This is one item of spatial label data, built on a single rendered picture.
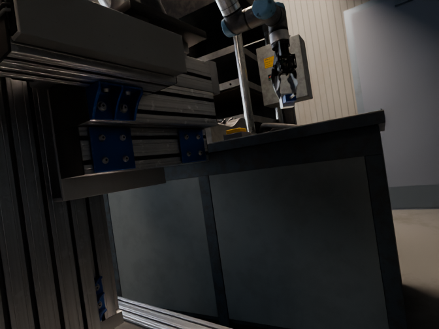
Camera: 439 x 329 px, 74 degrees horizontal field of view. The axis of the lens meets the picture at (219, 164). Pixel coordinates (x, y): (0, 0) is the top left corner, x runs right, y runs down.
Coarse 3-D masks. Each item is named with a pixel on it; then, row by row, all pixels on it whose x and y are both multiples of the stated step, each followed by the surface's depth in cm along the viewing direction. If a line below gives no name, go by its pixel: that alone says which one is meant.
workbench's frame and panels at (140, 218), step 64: (320, 128) 92; (384, 128) 117; (128, 192) 144; (192, 192) 125; (256, 192) 110; (320, 192) 99; (384, 192) 89; (128, 256) 147; (192, 256) 127; (256, 256) 112; (320, 256) 100; (384, 256) 90; (256, 320) 114; (320, 320) 102; (384, 320) 92
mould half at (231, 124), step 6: (234, 120) 147; (240, 120) 148; (216, 126) 125; (222, 126) 130; (228, 126) 135; (234, 126) 140; (240, 126) 147; (246, 126) 153; (210, 132) 121; (216, 132) 124; (222, 132) 129; (210, 138) 121; (216, 138) 124; (222, 138) 128
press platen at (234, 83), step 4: (232, 80) 203; (236, 80) 201; (220, 84) 208; (224, 84) 206; (228, 84) 205; (232, 84) 203; (236, 84) 202; (252, 84) 216; (256, 84) 223; (220, 88) 208; (224, 88) 207; (228, 88) 205; (232, 88) 207; (252, 88) 215; (256, 88) 222; (260, 88) 230; (256, 92) 229; (260, 92) 231
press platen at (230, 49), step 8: (224, 48) 208; (232, 48) 205; (208, 56) 215; (216, 56) 211; (224, 56) 211; (232, 56) 213; (248, 56) 218; (256, 56) 231; (216, 64) 225; (224, 64) 227; (232, 64) 230; (248, 64) 235; (256, 64) 238; (224, 72) 248; (232, 72) 251; (248, 72) 258; (256, 72) 261; (224, 80) 271
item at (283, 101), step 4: (284, 96) 112; (288, 96) 112; (292, 96) 108; (280, 100) 117; (284, 100) 113; (288, 100) 112; (292, 100) 112; (296, 100) 112; (280, 104) 118; (284, 104) 116; (288, 104) 116; (292, 104) 116
